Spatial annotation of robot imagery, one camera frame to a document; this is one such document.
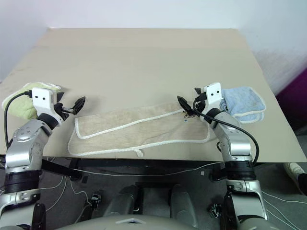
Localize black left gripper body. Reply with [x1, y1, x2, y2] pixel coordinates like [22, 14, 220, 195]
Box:
[54, 102, 75, 121]

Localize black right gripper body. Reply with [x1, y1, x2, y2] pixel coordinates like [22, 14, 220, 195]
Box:
[191, 92, 209, 115]

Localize beige towel with white trim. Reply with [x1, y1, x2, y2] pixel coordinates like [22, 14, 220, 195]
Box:
[67, 100, 212, 159]

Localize light green folded towel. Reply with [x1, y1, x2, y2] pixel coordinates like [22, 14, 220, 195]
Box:
[1, 81, 62, 120]

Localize light blue folded towel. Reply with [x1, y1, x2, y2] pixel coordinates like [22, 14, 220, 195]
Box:
[220, 86, 267, 125]

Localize magenta object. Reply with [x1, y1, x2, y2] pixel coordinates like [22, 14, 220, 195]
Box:
[275, 69, 307, 135]

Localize small black latch clamp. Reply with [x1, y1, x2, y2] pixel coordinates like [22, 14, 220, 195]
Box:
[89, 193, 102, 212]
[209, 202, 223, 218]

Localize grey rounded shape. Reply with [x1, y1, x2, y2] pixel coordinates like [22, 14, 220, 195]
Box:
[168, 184, 200, 229]
[105, 184, 142, 218]

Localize white sneaker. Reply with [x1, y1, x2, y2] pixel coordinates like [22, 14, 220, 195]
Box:
[283, 161, 304, 190]

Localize grey robot torso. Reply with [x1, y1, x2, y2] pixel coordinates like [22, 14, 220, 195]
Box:
[54, 214, 200, 230]

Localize dark trouser leg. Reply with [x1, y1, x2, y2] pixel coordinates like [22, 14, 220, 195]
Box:
[295, 172, 307, 196]

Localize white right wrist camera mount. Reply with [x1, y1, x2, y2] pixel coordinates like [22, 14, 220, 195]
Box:
[203, 82, 223, 114]

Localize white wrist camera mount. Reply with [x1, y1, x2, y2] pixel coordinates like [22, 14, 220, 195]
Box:
[203, 82, 223, 114]
[31, 87, 64, 123]

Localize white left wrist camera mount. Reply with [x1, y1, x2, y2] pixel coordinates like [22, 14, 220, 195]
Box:
[31, 87, 64, 123]

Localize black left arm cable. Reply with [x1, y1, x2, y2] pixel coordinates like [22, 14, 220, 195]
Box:
[2, 90, 33, 147]

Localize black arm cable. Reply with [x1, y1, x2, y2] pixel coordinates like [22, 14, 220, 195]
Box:
[2, 90, 33, 147]
[192, 102, 260, 166]

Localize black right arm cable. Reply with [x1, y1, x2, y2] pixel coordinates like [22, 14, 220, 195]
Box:
[192, 102, 260, 166]

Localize black table frame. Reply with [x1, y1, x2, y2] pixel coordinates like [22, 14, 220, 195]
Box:
[40, 156, 228, 182]

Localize thin white cord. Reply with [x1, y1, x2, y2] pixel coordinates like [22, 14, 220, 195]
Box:
[68, 162, 227, 177]

